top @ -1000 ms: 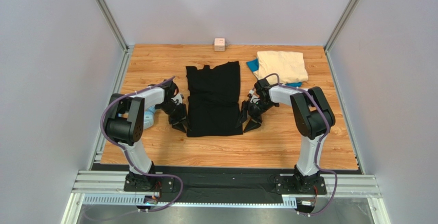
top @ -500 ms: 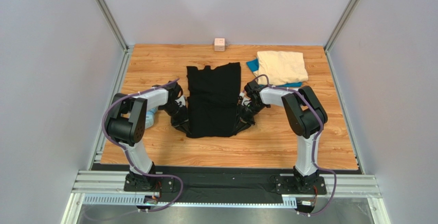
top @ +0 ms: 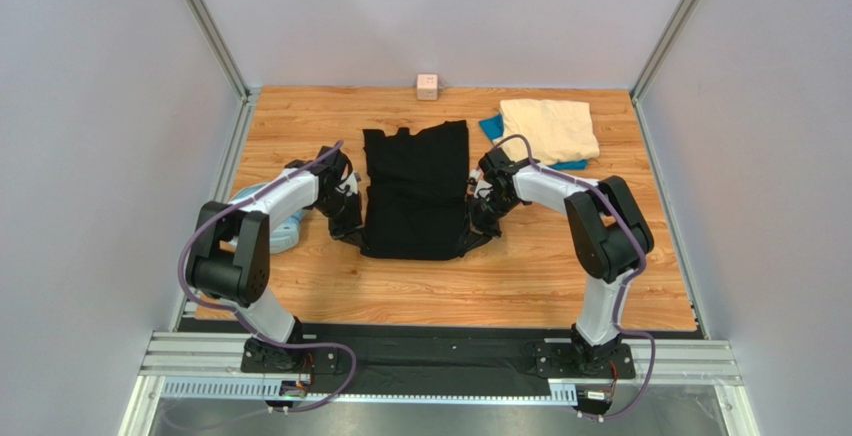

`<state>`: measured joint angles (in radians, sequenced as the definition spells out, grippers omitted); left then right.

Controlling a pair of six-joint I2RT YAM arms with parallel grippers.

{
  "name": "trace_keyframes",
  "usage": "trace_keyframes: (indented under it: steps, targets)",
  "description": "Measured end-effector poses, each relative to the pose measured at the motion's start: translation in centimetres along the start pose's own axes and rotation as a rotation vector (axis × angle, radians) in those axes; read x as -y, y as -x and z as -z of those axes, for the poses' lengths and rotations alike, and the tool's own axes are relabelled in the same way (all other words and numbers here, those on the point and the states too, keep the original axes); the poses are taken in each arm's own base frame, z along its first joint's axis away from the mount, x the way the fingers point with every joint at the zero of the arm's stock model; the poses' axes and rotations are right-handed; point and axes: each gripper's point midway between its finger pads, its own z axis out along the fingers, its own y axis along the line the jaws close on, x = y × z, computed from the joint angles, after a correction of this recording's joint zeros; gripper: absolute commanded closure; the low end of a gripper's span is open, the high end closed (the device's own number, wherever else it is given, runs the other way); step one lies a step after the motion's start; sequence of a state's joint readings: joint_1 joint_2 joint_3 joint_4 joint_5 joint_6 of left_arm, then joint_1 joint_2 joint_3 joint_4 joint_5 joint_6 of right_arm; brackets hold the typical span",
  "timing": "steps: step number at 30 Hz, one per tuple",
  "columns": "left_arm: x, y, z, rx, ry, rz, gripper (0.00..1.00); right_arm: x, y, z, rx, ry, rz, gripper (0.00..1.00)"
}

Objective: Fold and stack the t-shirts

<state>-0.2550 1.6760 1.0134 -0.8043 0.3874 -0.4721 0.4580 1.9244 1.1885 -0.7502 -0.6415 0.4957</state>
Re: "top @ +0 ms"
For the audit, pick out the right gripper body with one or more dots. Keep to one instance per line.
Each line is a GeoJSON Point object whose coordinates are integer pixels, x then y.
{"type": "Point", "coordinates": [485, 214]}

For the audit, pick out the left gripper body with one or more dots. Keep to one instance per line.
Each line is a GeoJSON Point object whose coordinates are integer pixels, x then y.
{"type": "Point", "coordinates": [343, 212]}

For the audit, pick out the black t shirt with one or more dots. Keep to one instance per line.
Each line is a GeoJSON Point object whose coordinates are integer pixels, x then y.
{"type": "Point", "coordinates": [416, 206]}

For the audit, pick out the light blue headphones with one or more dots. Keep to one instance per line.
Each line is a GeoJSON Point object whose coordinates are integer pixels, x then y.
{"type": "Point", "coordinates": [287, 234]}

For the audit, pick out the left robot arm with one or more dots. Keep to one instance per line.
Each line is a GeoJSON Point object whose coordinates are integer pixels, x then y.
{"type": "Point", "coordinates": [226, 263]}

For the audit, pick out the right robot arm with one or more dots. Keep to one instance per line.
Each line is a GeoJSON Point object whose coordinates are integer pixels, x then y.
{"type": "Point", "coordinates": [610, 236]}

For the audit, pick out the blue folded t shirt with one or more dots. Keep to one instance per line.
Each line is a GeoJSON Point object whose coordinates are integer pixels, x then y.
{"type": "Point", "coordinates": [493, 128]}

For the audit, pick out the cream folded t shirt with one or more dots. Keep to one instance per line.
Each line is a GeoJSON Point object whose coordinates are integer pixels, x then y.
{"type": "Point", "coordinates": [557, 130]}

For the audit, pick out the small beige cube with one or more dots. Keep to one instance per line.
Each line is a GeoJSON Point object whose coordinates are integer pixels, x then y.
{"type": "Point", "coordinates": [427, 87]}

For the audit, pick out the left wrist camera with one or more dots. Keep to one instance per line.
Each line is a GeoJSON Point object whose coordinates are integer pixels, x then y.
{"type": "Point", "coordinates": [349, 186]}

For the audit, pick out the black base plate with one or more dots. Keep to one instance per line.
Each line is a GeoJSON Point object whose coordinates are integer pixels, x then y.
{"type": "Point", "coordinates": [446, 361]}

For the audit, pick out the aluminium frame rail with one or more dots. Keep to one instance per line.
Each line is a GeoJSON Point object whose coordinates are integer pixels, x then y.
{"type": "Point", "coordinates": [211, 378]}

